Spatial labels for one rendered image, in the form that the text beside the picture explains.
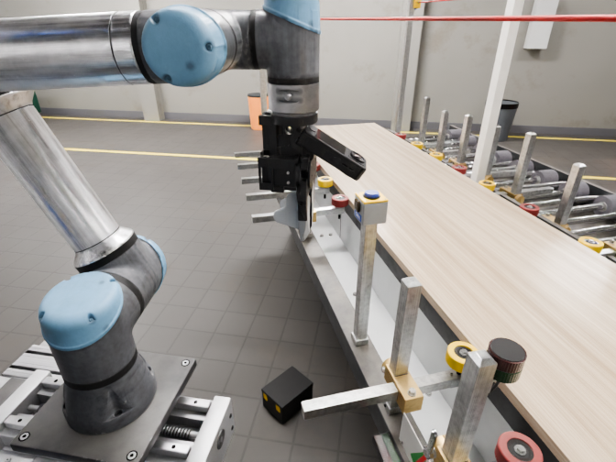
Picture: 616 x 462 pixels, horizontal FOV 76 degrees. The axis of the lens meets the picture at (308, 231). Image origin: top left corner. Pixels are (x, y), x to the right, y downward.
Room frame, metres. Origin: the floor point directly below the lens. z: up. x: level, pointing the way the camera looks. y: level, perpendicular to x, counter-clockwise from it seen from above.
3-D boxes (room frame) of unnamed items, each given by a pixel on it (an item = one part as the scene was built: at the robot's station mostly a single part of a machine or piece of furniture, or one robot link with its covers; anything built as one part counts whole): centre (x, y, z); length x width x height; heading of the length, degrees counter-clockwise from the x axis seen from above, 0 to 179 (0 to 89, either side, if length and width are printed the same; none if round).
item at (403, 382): (0.70, -0.24, 0.82); 0.13 x 0.06 x 0.05; 14
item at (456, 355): (0.72, -0.39, 0.85); 0.08 x 0.08 x 0.11
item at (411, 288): (0.72, -0.23, 0.89); 0.03 x 0.03 x 0.48; 14
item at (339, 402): (0.67, -0.20, 0.82); 0.43 x 0.03 x 0.04; 104
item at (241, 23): (0.59, 0.12, 1.61); 0.11 x 0.11 x 0.08; 87
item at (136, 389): (0.48, 0.35, 1.09); 0.15 x 0.15 x 0.10
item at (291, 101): (0.60, 0.02, 1.54); 0.08 x 0.08 x 0.05
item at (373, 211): (0.98, -0.17, 1.18); 0.07 x 0.07 x 0.08; 14
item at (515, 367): (0.49, -0.34, 1.13); 0.06 x 0.06 x 0.02
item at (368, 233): (0.98, -0.17, 0.92); 0.05 x 0.04 x 0.45; 14
